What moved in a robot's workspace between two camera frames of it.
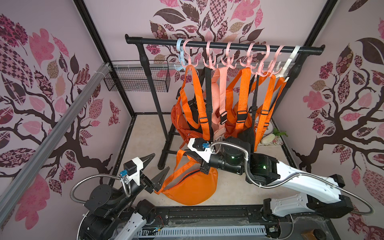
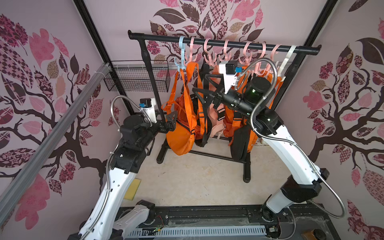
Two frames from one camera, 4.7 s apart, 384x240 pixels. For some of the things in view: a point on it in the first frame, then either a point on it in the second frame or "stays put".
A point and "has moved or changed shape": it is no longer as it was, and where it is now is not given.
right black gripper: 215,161 to 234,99
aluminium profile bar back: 203,65 stays put
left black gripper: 155,182 to 170,125
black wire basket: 131,78 stays put
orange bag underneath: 194,187 to 185,102
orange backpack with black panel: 189,118 has moved or changed shape
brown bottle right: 314,234 stays put
